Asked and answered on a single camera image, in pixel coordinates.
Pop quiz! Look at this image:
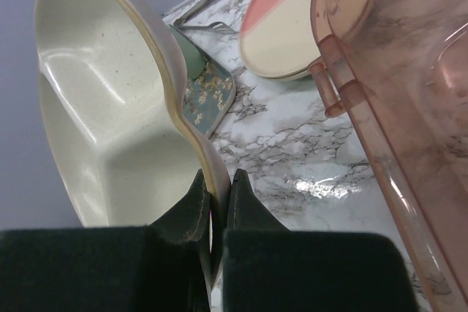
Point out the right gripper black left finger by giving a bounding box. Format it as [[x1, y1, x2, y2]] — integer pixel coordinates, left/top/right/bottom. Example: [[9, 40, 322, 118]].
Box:
[[149, 170, 211, 311]]

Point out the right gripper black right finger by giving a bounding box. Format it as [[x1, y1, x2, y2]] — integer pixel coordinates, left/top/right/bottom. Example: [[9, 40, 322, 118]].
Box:
[[224, 169, 289, 233]]

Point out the cream divided bowl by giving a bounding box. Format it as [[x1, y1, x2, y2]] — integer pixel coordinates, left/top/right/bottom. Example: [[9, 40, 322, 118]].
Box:
[[34, 0, 231, 279]]

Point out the pink and cream plate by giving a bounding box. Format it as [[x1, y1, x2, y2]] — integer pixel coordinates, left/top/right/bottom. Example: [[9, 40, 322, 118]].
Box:
[[238, 0, 320, 77]]

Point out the yellow and cream plate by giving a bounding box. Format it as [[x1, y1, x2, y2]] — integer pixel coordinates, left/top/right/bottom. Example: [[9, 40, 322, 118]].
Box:
[[257, 70, 309, 83]]

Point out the transparent pink plastic bin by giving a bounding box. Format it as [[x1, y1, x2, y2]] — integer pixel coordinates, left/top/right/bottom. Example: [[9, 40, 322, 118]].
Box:
[[309, 0, 467, 311]]

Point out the floral teal tray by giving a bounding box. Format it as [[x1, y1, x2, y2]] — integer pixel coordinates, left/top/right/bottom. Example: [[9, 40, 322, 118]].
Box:
[[183, 48, 236, 137]]

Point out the green plastic cup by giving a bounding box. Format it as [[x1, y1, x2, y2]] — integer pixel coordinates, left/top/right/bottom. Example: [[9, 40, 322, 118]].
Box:
[[169, 26, 206, 80]]

